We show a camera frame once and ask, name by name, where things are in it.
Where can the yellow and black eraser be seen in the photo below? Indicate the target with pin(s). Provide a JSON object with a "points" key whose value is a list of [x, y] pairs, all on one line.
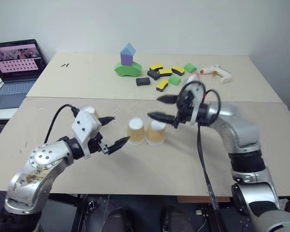
{"points": [[162, 85], [178, 69], [165, 72], [156, 66]]}

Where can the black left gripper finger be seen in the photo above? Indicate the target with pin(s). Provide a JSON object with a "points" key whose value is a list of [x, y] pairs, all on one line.
{"points": [[106, 120], [118, 144]]}

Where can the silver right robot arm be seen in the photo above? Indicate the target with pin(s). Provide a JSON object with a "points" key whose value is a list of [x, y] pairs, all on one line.
{"points": [[246, 135]]}

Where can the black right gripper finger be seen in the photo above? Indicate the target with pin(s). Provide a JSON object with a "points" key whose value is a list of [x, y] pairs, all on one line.
{"points": [[168, 98], [162, 117]]}

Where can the green arch foam block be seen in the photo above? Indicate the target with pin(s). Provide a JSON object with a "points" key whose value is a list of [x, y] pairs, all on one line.
{"points": [[126, 68]]}

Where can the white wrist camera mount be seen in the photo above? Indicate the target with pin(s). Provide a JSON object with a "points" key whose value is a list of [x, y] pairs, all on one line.
{"points": [[83, 124], [197, 90]]}

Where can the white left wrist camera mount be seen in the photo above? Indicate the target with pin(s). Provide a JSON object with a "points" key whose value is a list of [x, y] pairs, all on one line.
{"points": [[83, 124]]}

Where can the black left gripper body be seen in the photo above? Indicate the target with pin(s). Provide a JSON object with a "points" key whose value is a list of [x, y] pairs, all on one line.
{"points": [[95, 145]]}

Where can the purple foam cube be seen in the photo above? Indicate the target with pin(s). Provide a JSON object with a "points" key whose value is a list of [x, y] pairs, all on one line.
{"points": [[126, 59]]}

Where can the white glue gun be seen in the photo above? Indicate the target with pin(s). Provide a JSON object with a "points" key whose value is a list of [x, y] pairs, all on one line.
{"points": [[220, 72]]}

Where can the small green foam block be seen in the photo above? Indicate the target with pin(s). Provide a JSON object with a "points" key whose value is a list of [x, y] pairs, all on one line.
{"points": [[174, 80], [190, 67]]}

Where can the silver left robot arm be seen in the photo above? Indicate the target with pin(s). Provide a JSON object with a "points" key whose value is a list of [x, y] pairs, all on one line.
{"points": [[42, 157]]}

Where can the blue roof-shaped foam block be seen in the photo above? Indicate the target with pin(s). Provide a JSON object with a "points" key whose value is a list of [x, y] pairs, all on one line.
{"points": [[127, 50]]}

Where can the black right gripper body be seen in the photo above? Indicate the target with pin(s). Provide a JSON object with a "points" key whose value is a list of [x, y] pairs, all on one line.
{"points": [[184, 106]]}

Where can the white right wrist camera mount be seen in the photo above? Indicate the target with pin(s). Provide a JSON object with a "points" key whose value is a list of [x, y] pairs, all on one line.
{"points": [[197, 90]]}

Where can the orange paper cup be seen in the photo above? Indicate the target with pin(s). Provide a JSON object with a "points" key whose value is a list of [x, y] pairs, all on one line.
{"points": [[155, 134], [135, 131]]}

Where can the open laptop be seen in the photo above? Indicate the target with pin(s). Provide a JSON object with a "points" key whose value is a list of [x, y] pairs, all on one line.
{"points": [[15, 65]]}

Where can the red and white small object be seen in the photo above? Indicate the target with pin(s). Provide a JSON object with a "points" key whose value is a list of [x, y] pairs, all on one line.
{"points": [[193, 76]]}

